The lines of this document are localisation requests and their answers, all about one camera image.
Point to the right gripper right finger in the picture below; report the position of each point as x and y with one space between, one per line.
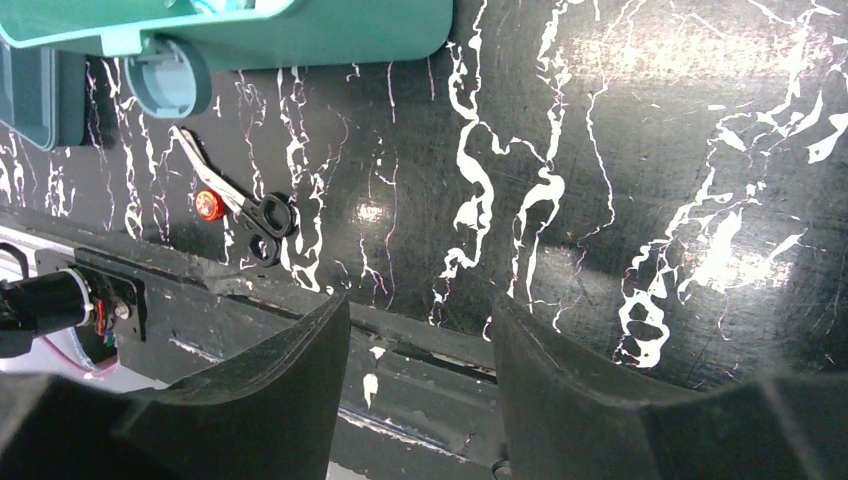
568 412

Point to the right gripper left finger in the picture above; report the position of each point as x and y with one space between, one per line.
267 413

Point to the small scissors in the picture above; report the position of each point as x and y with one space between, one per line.
267 220

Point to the teal medicine box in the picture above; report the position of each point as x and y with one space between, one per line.
170 48

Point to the teal insert tray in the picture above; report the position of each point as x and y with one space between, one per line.
43 95

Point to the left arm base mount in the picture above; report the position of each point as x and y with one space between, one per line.
75 295

